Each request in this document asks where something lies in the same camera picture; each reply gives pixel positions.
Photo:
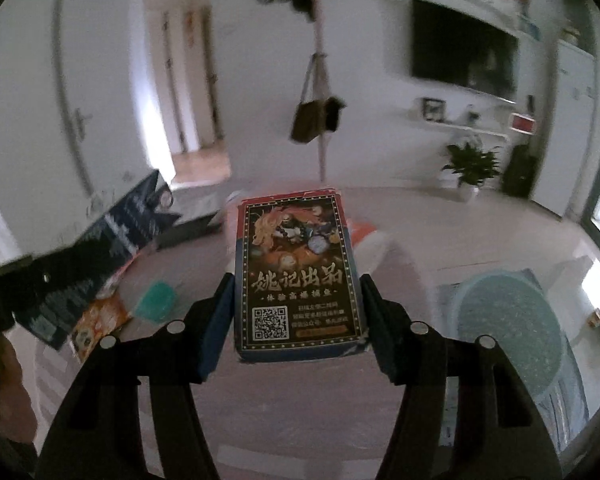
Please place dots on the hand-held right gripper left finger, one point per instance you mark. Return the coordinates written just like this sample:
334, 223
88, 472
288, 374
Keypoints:
219, 332

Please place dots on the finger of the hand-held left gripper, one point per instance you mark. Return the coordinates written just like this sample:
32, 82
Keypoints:
50, 274

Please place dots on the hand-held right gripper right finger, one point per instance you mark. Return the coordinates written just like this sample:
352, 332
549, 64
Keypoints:
381, 332

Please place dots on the orange snack packet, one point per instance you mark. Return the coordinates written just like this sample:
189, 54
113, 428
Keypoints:
97, 327

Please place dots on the white and orange packet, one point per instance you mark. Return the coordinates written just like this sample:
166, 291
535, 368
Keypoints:
371, 245

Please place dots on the dark playing card box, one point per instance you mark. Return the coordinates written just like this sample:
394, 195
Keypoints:
295, 280

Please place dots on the dark printed package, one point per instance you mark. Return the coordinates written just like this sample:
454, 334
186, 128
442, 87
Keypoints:
130, 225

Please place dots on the light blue plastic basket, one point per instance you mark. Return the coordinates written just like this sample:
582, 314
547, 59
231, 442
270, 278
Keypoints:
505, 340

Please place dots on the person's left forearm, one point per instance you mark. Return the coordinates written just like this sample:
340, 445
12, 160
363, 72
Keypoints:
5, 395

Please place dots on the small teal box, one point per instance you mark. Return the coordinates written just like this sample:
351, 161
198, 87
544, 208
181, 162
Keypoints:
155, 300

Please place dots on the pink lace blanket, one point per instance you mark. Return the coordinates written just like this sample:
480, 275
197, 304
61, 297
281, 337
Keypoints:
305, 410

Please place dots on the white door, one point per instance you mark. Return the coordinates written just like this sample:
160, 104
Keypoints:
30, 110

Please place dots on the green potted plant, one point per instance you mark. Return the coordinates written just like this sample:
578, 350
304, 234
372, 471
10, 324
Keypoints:
467, 162

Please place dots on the grey patterned rug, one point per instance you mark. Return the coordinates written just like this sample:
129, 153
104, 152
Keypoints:
575, 385

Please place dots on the black acoustic guitar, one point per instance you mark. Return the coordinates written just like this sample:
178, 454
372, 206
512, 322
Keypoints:
517, 170

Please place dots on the small colourful cube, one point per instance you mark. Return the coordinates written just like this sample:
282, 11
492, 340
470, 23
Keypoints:
595, 316

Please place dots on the white curved low shelf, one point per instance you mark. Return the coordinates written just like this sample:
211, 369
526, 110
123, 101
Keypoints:
460, 128

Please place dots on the brown hanging bag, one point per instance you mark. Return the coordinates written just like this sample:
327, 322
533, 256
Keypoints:
307, 120

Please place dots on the black hanging bag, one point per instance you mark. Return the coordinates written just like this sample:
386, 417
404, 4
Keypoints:
334, 112

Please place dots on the wooden coat rack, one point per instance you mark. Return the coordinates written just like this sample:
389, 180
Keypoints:
321, 60

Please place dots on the black flat television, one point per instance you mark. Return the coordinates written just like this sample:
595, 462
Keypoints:
462, 55

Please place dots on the black hanging cap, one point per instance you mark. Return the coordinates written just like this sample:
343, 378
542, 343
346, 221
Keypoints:
300, 0

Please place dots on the white curved long shelf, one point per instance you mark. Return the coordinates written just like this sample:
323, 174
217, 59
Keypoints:
480, 2

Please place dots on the black picture frame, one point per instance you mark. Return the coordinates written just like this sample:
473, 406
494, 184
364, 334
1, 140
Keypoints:
433, 108

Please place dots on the red box wall shelf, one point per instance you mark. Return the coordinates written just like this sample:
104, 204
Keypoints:
522, 123

